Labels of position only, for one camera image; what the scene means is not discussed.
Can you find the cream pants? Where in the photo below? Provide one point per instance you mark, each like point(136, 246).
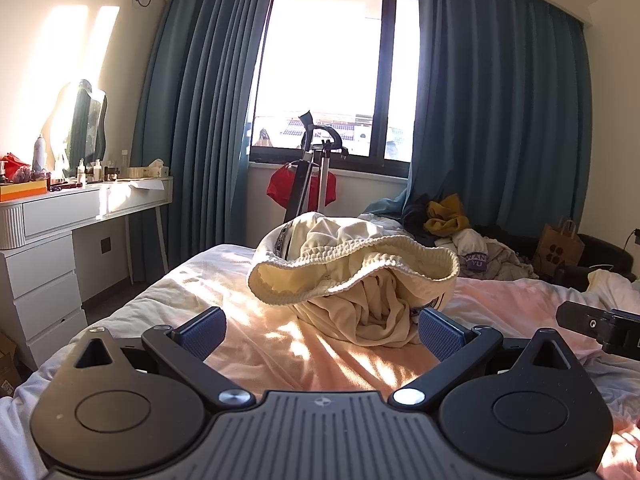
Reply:
point(350, 300)

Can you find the white dressing table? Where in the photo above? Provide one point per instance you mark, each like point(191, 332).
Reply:
point(60, 210)

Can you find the white drawer unit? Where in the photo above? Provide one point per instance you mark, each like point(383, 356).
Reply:
point(45, 290)

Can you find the dark garment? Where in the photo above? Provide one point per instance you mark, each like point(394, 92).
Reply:
point(416, 215)

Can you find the red pouch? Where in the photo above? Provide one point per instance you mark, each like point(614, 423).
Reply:
point(11, 165)

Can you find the black wall outlet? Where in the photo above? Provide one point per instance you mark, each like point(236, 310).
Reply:
point(105, 245)

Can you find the brown paper bag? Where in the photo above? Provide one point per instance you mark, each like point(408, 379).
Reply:
point(557, 247)

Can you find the black sofa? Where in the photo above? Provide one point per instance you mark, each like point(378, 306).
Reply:
point(600, 255)

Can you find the cardboard box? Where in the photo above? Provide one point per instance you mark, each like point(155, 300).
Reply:
point(7, 365)

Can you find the row of cosmetic bottles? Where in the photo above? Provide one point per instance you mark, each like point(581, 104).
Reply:
point(97, 172)

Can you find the red cloth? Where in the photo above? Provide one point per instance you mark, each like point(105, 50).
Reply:
point(280, 187)

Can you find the silver spray bottle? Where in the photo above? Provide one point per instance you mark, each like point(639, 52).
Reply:
point(39, 155)

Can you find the wavy standing mirror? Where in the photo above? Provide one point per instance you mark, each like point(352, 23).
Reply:
point(82, 125)

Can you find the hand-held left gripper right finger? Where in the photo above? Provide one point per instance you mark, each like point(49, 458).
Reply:
point(442, 335)

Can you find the orange box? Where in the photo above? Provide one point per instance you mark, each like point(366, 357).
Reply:
point(22, 190)

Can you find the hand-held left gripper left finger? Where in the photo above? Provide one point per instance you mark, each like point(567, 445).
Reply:
point(200, 335)

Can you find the tissue box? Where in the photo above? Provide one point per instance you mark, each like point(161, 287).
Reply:
point(147, 170)

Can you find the dark framed window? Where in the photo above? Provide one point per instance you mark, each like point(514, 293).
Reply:
point(325, 60)

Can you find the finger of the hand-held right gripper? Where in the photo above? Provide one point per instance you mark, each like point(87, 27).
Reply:
point(580, 317)

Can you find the yellow garment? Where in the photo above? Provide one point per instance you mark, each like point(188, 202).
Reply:
point(447, 212)

